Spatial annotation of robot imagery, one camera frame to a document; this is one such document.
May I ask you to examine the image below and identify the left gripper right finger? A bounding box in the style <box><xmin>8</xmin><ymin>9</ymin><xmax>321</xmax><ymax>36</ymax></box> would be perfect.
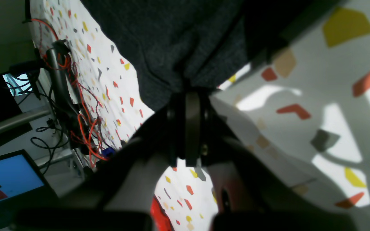
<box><xmin>199</xmin><ymin>93</ymin><xmax>357</xmax><ymax>231</ymax></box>

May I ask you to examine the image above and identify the black T-shirt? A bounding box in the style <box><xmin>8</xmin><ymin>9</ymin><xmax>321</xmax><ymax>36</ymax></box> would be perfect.
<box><xmin>81</xmin><ymin>0</ymin><xmax>311</xmax><ymax>111</ymax></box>

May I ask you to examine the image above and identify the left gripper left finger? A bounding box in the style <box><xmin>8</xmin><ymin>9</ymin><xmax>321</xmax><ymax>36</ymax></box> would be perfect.
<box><xmin>15</xmin><ymin>92</ymin><xmax>201</xmax><ymax>231</ymax></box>

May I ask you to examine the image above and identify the black cylinder with wires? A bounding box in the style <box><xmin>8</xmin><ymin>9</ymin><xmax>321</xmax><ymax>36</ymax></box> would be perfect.
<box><xmin>45</xmin><ymin>39</ymin><xmax>83</xmax><ymax>149</ymax></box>

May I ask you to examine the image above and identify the red wire bundle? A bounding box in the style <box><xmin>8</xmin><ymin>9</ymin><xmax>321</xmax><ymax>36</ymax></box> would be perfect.
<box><xmin>31</xmin><ymin>19</ymin><xmax>110</xmax><ymax>161</ymax></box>

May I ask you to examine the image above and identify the blue laptop screen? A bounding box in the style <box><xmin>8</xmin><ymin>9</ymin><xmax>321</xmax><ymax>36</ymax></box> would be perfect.
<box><xmin>0</xmin><ymin>150</ymin><xmax>51</xmax><ymax>202</ymax></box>

